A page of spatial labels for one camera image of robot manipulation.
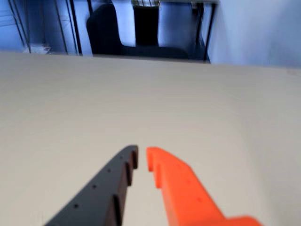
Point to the black metal table frame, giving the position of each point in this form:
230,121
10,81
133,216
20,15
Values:
210,30

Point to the metal shelf frame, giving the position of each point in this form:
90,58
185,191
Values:
75,28

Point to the black waste bin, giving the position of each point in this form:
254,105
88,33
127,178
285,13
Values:
145,23

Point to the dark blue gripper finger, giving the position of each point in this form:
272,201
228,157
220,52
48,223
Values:
98,195

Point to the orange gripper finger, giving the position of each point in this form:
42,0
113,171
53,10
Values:
188,197

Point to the black office chair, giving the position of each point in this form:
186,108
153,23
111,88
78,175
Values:
105,30

